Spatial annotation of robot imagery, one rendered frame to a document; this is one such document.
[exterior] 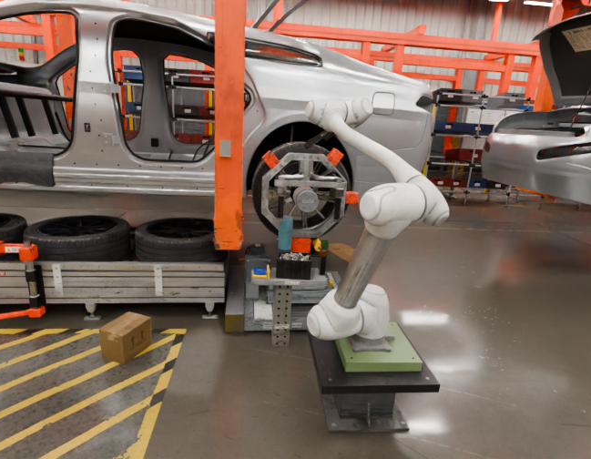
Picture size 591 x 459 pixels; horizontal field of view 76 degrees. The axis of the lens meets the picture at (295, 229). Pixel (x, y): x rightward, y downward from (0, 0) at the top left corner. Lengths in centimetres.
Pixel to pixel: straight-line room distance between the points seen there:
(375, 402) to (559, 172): 295
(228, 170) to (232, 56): 62
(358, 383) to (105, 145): 224
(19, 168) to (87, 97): 67
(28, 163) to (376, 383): 260
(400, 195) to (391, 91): 178
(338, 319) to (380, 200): 56
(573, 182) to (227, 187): 309
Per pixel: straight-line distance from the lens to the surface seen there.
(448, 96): 723
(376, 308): 171
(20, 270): 289
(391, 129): 298
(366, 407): 194
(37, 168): 313
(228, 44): 229
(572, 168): 419
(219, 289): 259
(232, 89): 226
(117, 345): 232
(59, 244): 283
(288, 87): 280
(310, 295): 269
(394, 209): 124
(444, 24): 1341
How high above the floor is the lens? 132
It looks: 16 degrees down
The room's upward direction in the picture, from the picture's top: 3 degrees clockwise
